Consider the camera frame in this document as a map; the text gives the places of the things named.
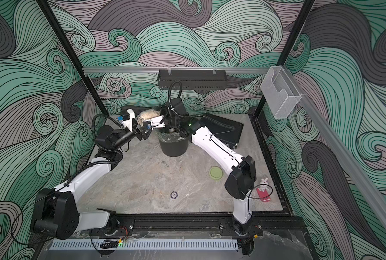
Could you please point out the light green jar lid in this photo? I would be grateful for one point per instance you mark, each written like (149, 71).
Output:
(216, 173)

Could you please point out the black wall shelf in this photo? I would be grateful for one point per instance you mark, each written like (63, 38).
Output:
(193, 80)

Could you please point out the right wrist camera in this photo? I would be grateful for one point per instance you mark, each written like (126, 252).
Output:
(157, 122)

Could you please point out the pink white small object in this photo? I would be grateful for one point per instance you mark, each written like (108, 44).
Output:
(264, 190)

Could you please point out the clear green bin liner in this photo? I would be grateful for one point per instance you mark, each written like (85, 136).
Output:
(169, 138)

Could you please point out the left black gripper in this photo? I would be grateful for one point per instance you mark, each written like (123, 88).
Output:
(140, 134)

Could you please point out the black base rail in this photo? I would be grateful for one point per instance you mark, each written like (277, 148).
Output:
(222, 223)

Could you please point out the white slotted cable duct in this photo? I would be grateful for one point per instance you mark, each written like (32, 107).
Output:
(147, 244)

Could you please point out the black flat tray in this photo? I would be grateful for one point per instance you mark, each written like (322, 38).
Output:
(226, 130)

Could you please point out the aluminium back wall rail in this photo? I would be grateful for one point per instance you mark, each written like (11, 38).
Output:
(134, 69)

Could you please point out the aluminium right wall rail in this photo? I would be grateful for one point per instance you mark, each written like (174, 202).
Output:
(344, 109)

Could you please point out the aluminium wall rail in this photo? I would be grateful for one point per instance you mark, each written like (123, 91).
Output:
(134, 69)
(344, 109)

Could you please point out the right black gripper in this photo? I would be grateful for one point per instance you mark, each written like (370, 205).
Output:
(164, 110)

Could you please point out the clear oatmeal jar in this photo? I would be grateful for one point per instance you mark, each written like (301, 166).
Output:
(147, 114)

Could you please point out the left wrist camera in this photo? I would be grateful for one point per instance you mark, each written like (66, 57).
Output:
(126, 119)

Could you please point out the clear mesh wall holder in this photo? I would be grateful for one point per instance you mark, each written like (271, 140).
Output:
(280, 90)

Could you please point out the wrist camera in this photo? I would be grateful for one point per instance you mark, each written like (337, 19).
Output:
(126, 119)
(157, 122)

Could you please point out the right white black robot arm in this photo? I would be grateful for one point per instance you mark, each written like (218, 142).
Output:
(241, 170)

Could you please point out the black trash bin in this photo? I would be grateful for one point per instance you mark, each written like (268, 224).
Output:
(174, 150)

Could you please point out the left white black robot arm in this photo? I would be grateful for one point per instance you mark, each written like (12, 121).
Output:
(55, 212)

